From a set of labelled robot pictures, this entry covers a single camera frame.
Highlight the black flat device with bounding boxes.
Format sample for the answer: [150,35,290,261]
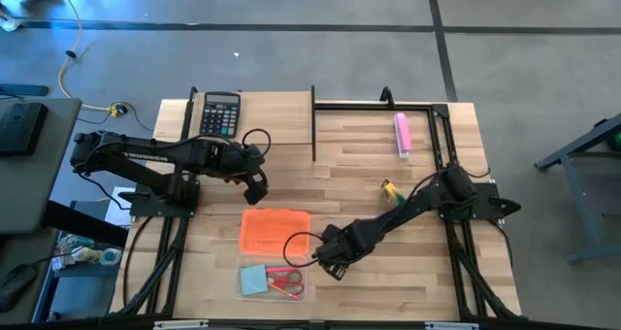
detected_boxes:
[0,101,49,157]

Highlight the black calculator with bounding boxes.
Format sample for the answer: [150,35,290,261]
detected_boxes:
[198,90,243,139]

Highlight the black left gripper cable loop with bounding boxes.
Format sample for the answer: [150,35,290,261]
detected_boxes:
[241,127,273,162]

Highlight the yellow floor cable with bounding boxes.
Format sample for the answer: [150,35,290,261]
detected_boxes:
[51,0,128,117]

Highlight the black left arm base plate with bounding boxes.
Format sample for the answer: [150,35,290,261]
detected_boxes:
[117,174,201,219]

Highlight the red handled scissors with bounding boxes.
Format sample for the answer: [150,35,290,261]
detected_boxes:
[267,269,307,296]

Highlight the orange plastic bin lid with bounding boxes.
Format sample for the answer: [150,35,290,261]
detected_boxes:
[238,208,312,258]

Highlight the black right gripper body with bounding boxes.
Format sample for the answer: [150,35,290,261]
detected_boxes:
[313,222,370,268]

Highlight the black aluminium rig frame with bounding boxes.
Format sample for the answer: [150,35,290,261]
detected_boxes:
[110,83,524,330]

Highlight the clear plastic storage bin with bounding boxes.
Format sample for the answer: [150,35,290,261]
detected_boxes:
[233,252,311,304]

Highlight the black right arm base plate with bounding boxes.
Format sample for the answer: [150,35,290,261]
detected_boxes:
[438,181,523,223]

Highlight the black right gripper cable loop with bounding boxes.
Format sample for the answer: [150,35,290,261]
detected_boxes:
[282,230,327,270]

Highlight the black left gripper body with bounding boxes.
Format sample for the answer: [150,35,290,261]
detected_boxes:
[193,140,267,182]

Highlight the yellow green crayons box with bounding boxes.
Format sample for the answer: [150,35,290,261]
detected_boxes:
[379,178,407,210]

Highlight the grey desk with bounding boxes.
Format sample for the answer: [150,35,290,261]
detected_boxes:
[0,96,83,237]

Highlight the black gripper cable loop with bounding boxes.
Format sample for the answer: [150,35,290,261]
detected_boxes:
[241,127,273,162]
[282,230,327,270]

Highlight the orange pencil pink eraser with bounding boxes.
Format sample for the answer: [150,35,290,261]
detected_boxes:
[267,281,301,302]

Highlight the blue sticky notes pad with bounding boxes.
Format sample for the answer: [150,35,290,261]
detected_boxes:
[239,263,270,297]

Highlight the blue grey table frame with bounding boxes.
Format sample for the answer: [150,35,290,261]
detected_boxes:
[533,112,621,265]

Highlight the black computer mouse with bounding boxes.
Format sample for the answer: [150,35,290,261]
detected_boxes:
[0,263,39,314]

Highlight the silver metal bracket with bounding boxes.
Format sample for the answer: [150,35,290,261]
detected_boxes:
[152,319,210,330]
[424,320,480,330]

